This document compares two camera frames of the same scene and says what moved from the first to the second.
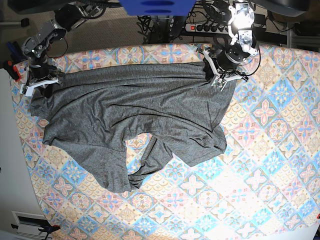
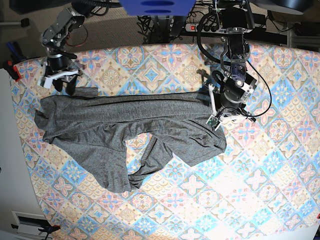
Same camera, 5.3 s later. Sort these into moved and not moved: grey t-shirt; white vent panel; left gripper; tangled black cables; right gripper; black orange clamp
Moved: left gripper; right gripper; grey t-shirt
Not moved: tangled black cables; black orange clamp; white vent panel
